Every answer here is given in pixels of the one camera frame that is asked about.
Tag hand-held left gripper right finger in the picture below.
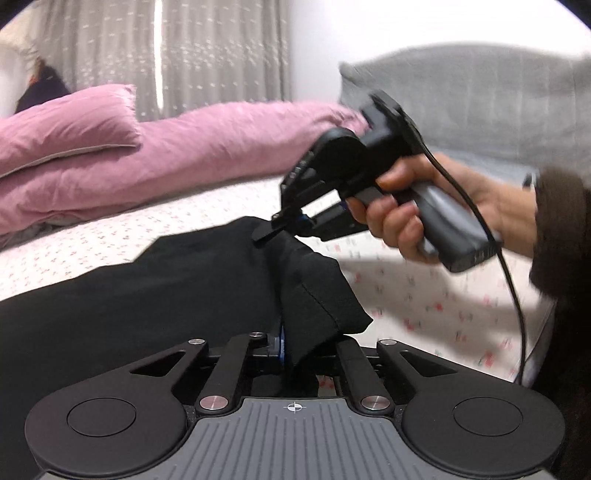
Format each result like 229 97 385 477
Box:
336 338 459 417

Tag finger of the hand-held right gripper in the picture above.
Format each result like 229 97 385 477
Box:
295 203 368 243
252 210 309 246

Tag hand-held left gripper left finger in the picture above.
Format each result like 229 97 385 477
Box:
126 324 288 417

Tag black pants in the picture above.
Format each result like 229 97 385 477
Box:
0 216 374 462

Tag person's right forearm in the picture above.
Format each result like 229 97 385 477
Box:
527 166 591 305

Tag person's right hand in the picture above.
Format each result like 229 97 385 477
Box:
346 152 539 265

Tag white floral bed sheet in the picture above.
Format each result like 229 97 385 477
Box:
0 178 557 385

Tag pink duvet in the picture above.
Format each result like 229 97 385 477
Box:
0 102 370 245

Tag grey upholstered headboard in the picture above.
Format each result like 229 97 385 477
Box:
338 44 591 182

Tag grey patterned curtain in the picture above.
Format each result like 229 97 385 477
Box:
39 0 293 121

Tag pink pillow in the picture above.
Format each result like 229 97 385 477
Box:
0 84 141 178

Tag dark cloth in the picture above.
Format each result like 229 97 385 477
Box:
15 58 73 114

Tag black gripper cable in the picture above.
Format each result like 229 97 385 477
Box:
413 129 529 386

